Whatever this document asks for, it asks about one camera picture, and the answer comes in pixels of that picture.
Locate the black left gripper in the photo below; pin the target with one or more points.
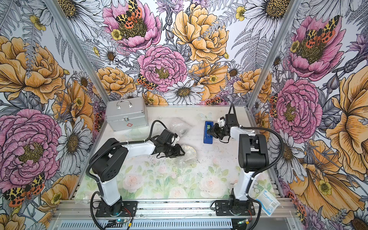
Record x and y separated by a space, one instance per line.
176 153

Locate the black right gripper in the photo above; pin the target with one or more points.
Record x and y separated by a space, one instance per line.
214 131

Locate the blue tape dispenser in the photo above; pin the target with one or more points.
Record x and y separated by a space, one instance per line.
208 139

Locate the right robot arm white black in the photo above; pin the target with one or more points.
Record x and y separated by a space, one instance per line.
253 159

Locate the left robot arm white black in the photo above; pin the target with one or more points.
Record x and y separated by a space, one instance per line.
105 164

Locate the silver metal first aid case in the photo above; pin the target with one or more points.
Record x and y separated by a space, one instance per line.
126 114

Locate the white surgical packet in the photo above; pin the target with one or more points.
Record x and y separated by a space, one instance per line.
268 202

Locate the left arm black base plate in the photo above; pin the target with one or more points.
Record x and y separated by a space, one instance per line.
119 209

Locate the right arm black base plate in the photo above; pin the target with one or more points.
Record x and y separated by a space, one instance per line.
237 208

